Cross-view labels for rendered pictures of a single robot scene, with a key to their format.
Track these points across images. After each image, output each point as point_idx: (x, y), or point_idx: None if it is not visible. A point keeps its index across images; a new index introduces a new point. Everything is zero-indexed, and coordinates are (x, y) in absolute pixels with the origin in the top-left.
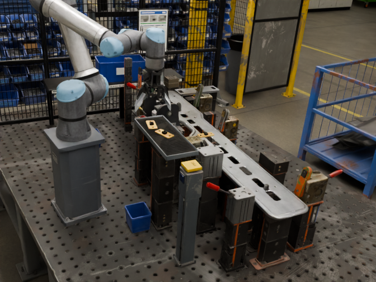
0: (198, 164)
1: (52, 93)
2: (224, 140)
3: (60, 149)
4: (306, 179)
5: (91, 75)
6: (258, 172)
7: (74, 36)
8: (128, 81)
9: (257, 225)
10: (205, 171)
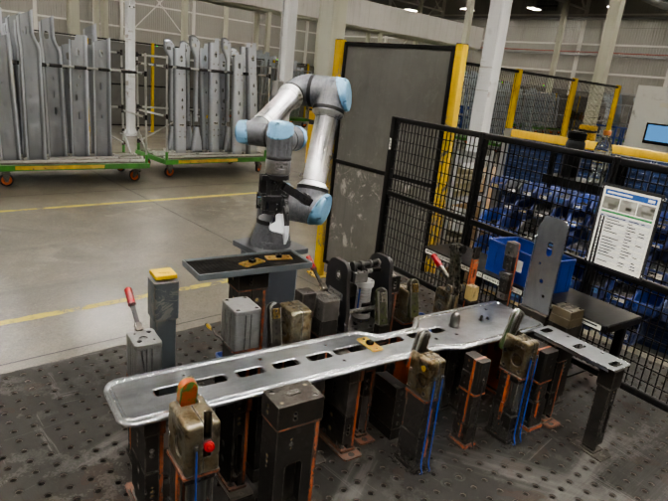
0: (163, 274)
1: (425, 251)
2: (357, 360)
3: (233, 241)
4: (177, 397)
5: (301, 185)
6: (246, 383)
7: (312, 138)
8: (503, 280)
9: None
10: (222, 325)
